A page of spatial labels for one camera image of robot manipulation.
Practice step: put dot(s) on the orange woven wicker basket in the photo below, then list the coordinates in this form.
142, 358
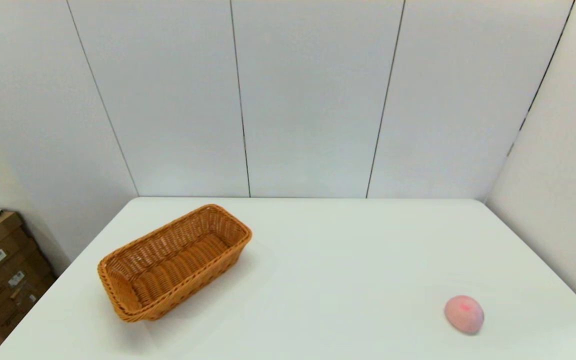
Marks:
178, 260

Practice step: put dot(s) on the pink peach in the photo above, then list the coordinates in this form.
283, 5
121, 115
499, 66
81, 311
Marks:
464, 315

